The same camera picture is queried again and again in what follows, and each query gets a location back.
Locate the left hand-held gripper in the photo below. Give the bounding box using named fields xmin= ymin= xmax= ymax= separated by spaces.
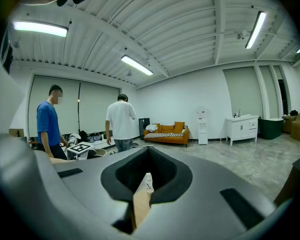
xmin=65 ymin=141 xmax=95 ymax=161

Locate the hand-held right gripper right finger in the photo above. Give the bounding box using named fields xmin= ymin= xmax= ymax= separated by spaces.
xmin=136 ymin=145 xmax=277 ymax=240

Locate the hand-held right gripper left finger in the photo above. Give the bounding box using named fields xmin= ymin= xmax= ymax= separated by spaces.
xmin=53 ymin=145 xmax=151 ymax=235

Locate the person's left forearm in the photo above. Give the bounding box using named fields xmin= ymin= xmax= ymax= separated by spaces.
xmin=49 ymin=156 xmax=69 ymax=165

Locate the wooden coffee table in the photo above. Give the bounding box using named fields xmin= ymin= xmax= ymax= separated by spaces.
xmin=132 ymin=181 xmax=153 ymax=229

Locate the pile of bags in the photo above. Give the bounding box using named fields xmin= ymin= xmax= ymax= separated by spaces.
xmin=66 ymin=129 xmax=108 ymax=145

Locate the white window blind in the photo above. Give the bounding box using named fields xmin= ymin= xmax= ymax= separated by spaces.
xmin=78 ymin=81 xmax=121 ymax=135
xmin=27 ymin=74 xmax=81 ymax=138
xmin=222 ymin=66 xmax=264 ymax=119

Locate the white label water bottle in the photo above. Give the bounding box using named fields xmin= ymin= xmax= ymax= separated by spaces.
xmin=144 ymin=172 xmax=155 ymax=194

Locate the small cardboard box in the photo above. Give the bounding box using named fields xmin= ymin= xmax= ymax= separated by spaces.
xmin=281 ymin=115 xmax=297 ymax=134
xmin=8 ymin=128 xmax=26 ymax=138

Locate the black box appliance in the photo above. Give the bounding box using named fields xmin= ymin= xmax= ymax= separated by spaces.
xmin=138 ymin=117 xmax=151 ymax=141

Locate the orange sofa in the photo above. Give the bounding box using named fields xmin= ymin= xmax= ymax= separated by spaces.
xmin=143 ymin=120 xmax=191 ymax=148

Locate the white pillow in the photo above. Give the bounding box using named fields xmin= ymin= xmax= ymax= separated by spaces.
xmin=144 ymin=123 xmax=159 ymax=133

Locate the white water dispenser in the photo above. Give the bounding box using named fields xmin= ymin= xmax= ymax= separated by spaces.
xmin=196 ymin=106 xmax=210 ymax=146

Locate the striped blanket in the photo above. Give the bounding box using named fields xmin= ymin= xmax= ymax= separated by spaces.
xmin=144 ymin=132 xmax=185 ymax=138

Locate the white sink cabinet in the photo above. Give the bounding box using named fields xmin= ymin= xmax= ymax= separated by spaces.
xmin=224 ymin=113 xmax=260 ymax=147

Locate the dark wooden cabinet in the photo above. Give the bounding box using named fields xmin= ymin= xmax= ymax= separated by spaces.
xmin=273 ymin=150 xmax=300 ymax=208

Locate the dark green tub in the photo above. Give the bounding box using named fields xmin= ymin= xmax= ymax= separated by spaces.
xmin=257 ymin=117 xmax=285 ymax=141

